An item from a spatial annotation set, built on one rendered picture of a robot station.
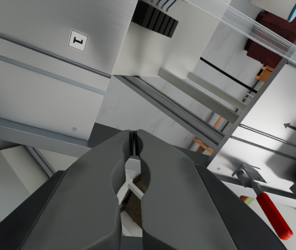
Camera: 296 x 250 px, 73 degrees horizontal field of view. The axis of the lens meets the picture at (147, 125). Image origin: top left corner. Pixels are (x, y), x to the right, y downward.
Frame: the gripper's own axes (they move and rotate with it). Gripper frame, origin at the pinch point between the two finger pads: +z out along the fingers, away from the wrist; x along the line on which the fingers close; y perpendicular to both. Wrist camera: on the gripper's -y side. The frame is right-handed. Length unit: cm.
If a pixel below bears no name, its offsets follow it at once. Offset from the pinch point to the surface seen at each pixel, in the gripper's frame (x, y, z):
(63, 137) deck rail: -9.0, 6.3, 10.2
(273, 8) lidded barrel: 170, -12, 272
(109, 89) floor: -24, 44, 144
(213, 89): 34, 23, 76
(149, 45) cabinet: 4, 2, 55
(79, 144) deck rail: -7.2, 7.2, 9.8
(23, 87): -11.7, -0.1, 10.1
